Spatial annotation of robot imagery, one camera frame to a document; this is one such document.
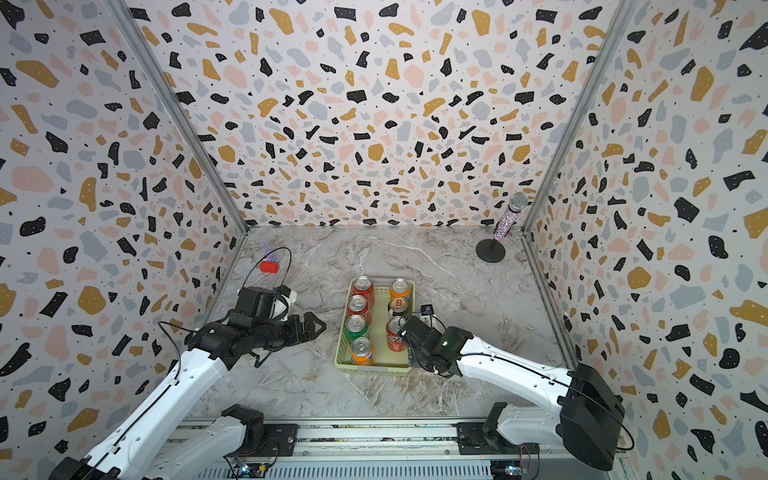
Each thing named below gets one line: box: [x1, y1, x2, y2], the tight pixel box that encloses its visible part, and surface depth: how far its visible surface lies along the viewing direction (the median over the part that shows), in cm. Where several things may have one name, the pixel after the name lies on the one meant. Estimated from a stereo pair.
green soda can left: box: [345, 314, 369, 342], surface depth 84 cm
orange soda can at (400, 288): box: [389, 278, 411, 301], surface depth 94 cm
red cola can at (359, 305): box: [348, 294, 371, 322], surface depth 89 cm
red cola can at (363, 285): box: [352, 275, 375, 308], surface depth 94 cm
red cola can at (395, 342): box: [386, 316, 408, 353], surface depth 84 cm
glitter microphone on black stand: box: [476, 191, 528, 263], surface depth 115 cm
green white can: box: [388, 297, 413, 318], surface depth 89 cm
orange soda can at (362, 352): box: [350, 336, 375, 366], surface depth 80 cm
